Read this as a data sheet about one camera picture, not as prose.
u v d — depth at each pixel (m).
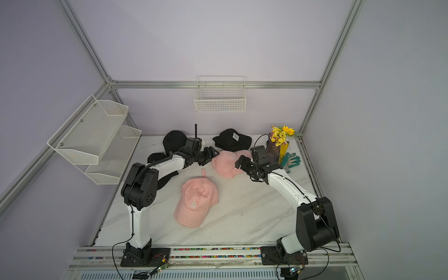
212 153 0.90
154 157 1.02
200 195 0.82
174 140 1.07
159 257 0.73
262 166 0.66
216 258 0.75
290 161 1.04
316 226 0.43
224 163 0.97
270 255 0.73
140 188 0.55
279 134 0.87
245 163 0.80
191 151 0.80
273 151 0.91
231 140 1.11
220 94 1.07
